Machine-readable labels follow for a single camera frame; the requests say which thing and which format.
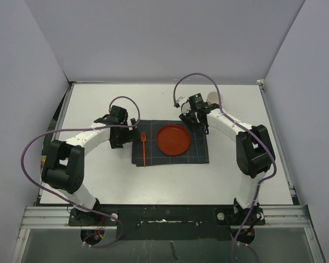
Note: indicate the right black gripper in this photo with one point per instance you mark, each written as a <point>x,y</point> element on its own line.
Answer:
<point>185,118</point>

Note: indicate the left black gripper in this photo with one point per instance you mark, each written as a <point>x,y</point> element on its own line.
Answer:
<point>117,143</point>

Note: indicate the orange plastic fork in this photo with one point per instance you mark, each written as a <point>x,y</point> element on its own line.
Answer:
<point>143,139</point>

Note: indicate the pink white mug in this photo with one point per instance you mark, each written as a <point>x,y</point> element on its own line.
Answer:
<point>214,98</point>

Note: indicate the orange round plate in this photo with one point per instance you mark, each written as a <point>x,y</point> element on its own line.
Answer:
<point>173,139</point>

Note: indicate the dark checked cloth placemat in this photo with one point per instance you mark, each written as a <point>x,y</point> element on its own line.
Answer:
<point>154,156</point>

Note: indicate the blue plastic knife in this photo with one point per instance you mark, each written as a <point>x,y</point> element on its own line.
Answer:
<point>196,145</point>

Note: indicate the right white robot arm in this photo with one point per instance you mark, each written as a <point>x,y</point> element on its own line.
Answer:
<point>254,151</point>

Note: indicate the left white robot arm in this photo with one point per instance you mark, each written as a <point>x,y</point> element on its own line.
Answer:
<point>64,166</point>

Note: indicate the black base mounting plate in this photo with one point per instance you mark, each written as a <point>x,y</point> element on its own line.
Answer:
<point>186,231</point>

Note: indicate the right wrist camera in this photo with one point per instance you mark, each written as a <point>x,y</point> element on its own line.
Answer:
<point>183,104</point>

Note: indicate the aluminium frame rail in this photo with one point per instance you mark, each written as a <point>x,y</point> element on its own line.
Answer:
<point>63,217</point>

